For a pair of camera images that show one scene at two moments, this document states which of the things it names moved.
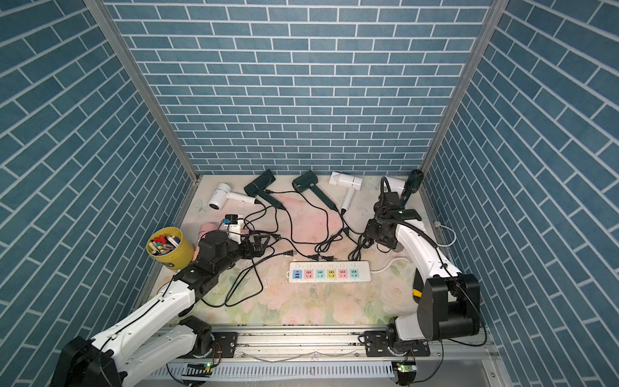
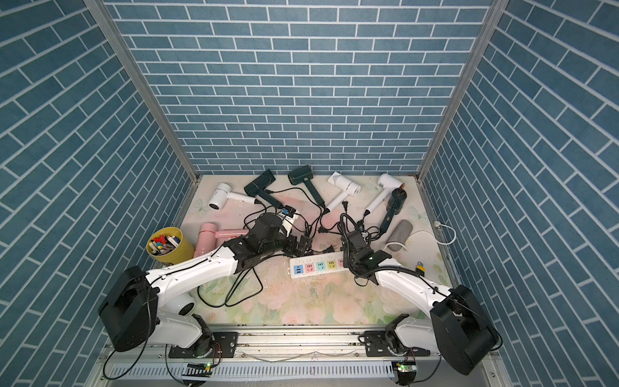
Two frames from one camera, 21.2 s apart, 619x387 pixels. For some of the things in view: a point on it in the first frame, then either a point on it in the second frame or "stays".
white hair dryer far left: x=222 y=192 stays
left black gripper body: x=245 y=252 to x=288 y=246
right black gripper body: x=375 y=230 to x=350 y=262
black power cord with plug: x=288 y=220 to x=326 y=230
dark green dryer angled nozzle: x=257 y=188 stays
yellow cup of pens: x=169 y=247 stays
